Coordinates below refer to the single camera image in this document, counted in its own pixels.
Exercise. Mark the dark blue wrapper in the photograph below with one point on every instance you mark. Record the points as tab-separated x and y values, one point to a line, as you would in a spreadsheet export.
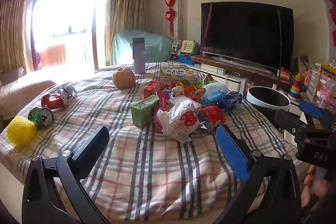
232	100

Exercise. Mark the green drink carton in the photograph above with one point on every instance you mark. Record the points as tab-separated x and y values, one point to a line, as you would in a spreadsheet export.
143	111

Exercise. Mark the black set-top box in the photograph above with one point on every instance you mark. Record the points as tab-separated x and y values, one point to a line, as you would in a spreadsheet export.
233	73

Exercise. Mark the person's right hand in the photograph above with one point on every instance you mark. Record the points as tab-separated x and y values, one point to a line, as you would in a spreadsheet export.
319	188

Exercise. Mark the yellow green snack bag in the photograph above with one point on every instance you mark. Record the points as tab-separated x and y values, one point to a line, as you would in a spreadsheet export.
182	83

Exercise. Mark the white printed packet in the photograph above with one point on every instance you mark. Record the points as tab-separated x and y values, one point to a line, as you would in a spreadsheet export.
178	101

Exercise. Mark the crumpled foil ball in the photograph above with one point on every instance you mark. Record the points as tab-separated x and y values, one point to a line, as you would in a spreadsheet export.
67	90

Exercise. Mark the black flat television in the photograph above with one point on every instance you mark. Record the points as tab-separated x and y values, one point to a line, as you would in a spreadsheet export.
246	32

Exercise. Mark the blue toy cash register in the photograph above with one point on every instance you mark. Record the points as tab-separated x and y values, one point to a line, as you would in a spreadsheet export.
186	58

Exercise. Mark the red toy piano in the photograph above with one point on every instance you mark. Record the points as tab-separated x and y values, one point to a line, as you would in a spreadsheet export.
284	74

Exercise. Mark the red snack bag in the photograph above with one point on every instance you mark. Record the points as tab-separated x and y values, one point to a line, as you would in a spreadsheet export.
211	116

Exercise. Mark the children's picture book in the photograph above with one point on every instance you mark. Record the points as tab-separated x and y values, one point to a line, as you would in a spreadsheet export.
179	73

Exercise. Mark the white tv cabinet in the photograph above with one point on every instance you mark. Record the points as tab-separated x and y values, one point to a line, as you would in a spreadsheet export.
231	82

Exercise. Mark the crushed red drink can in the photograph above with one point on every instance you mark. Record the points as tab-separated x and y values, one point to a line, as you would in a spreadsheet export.
52	101

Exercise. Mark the white foam fruit net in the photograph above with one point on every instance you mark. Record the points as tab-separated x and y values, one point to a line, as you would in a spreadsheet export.
215	88

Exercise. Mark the brown bag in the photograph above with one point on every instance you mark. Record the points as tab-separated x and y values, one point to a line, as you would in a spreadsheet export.
304	64

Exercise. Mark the large window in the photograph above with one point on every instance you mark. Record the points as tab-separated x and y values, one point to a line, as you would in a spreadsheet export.
65	16

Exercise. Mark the clear plastic toy drawers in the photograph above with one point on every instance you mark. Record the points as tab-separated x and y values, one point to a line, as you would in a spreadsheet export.
325	85

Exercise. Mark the brown marble tv shelf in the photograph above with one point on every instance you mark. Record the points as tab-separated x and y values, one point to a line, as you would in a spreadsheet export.
236	64

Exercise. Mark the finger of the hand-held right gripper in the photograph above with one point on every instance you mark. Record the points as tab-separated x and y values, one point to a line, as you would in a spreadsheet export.
311	109
290	120

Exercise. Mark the toy telephone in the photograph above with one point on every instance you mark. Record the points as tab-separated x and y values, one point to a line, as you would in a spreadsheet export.
188	47

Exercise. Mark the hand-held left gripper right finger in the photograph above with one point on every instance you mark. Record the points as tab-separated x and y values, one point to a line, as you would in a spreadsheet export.
232	153

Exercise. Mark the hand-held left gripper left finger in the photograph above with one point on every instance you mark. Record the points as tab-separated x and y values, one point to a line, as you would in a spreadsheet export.
90	150

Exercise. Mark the apple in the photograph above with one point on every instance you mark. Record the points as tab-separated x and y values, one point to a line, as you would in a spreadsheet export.
124	78

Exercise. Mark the purple drink bottle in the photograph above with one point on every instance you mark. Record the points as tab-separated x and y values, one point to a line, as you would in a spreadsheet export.
138	56

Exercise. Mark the yellow green wheel toy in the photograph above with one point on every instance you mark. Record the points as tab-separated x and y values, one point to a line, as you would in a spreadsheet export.
177	47

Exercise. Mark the white round trash bin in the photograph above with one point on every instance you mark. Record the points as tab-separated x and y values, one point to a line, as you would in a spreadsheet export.
267	98

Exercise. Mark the teal cloth covered furniture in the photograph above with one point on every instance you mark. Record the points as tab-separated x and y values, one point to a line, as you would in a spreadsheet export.
155	45

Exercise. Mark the white plastic bag red print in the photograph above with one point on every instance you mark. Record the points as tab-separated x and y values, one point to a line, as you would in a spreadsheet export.
178	121

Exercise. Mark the crushed green drink can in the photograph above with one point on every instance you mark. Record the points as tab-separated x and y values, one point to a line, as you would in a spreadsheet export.
39	116

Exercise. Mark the pink toy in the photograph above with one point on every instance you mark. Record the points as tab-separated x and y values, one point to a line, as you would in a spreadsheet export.
307	79

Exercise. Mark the red and white small carton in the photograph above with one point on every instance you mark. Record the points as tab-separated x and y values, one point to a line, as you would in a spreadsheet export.
151	89

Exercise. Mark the pink wrapper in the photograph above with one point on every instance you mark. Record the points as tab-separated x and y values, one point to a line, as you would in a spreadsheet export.
162	103

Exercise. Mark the red snack packet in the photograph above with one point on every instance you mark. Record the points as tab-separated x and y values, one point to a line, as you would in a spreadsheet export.
168	84

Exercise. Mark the orange snack bag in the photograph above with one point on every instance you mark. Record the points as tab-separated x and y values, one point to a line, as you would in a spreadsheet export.
194	94

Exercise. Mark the orange hanging cloth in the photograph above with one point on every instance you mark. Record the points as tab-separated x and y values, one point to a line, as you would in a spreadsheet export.
55	54

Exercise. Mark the plaid blanket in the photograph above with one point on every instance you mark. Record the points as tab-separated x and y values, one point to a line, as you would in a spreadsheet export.
147	161

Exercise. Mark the yellow foam fruit net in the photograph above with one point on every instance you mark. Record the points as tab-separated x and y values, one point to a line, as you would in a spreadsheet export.
21	130

